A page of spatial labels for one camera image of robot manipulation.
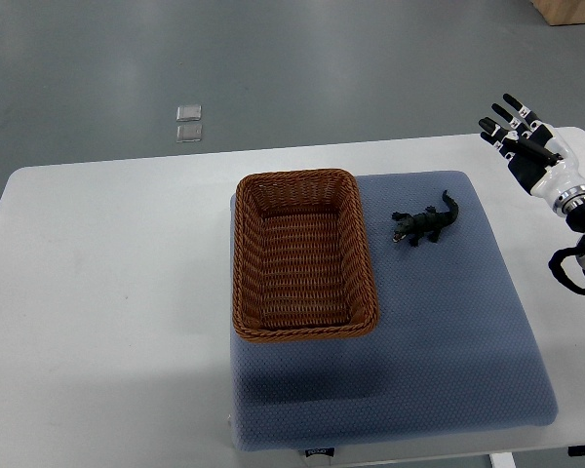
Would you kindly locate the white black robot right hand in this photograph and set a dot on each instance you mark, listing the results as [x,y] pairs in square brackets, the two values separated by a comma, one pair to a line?
[539,158]

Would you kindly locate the dark toy crocodile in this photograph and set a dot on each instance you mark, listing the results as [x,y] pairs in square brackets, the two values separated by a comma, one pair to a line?
[430,223]

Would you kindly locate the table control panel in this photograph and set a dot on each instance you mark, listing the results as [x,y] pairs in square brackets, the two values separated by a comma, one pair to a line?
[315,452]

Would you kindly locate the wooden box corner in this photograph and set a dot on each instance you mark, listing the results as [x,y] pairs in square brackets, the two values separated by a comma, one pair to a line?
[561,12]

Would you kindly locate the blue-grey foam cushion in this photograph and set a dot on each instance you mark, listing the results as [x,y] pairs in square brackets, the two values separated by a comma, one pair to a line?
[452,351]

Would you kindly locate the brown wicker basket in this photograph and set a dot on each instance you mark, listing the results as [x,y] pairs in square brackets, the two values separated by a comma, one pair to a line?
[301,266]

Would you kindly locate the upper floor socket plate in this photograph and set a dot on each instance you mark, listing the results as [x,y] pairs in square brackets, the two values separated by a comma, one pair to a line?
[189,113]

